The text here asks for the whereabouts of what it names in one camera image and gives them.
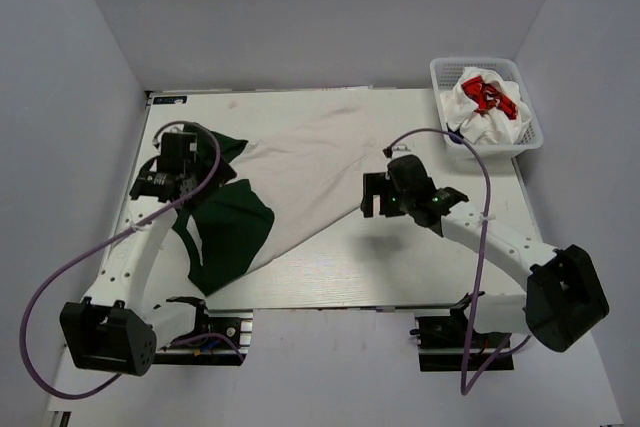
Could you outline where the blue t shirt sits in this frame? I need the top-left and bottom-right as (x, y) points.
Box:
(448, 130), (463, 144)

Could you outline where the white green raglan t shirt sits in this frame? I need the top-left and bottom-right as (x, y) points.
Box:
(173, 104), (405, 297)

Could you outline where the white t shirt red print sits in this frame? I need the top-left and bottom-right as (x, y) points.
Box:
(439, 67), (532, 145)

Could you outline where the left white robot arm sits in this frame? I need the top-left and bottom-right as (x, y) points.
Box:
(60, 123), (221, 376)

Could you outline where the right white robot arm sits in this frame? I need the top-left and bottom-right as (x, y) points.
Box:
(361, 155), (610, 352)

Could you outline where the blue table label sticker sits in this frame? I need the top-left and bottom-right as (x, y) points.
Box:
(152, 95), (188, 105)

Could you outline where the white plastic basket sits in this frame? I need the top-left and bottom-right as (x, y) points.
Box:
(430, 57), (543, 159)

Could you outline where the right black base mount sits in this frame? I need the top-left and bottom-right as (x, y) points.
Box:
(409, 316), (505, 373)

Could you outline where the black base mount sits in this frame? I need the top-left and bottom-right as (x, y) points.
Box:
(409, 316), (505, 373)
(153, 311), (254, 367)

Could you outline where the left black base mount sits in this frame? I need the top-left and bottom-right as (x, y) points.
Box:
(153, 311), (254, 367)

